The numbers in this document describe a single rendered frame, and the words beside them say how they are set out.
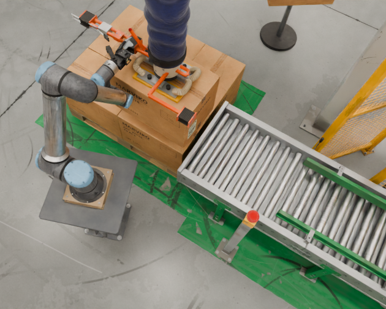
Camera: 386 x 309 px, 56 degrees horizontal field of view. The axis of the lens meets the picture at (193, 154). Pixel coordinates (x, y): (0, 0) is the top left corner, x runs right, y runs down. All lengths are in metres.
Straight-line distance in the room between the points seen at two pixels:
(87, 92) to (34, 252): 1.76
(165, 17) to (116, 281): 2.00
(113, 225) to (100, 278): 0.81
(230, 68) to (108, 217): 1.59
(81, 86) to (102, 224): 0.94
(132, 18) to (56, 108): 1.76
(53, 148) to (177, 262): 1.43
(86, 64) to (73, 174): 1.31
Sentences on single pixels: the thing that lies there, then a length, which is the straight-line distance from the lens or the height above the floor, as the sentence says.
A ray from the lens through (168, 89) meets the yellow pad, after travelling 2.30.
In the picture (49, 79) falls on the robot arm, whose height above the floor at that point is 1.61.
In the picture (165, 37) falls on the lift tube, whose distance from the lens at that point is 1.98.
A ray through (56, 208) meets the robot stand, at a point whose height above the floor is 0.75.
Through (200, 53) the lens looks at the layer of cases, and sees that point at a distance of 3.21.
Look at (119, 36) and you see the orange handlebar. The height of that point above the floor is 1.22.
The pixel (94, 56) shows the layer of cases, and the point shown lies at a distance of 3.23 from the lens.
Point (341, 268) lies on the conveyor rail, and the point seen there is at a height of 0.59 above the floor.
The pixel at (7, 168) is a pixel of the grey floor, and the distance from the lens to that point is 3.52.
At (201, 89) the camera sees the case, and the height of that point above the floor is 1.07.
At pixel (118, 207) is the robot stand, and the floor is 0.75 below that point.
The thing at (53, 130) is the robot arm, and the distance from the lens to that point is 2.00.
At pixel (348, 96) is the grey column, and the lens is 3.21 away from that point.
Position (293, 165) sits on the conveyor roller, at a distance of 2.80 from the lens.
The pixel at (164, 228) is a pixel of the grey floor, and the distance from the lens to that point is 3.07.
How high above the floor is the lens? 2.99
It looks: 65 degrees down
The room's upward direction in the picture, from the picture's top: 8 degrees clockwise
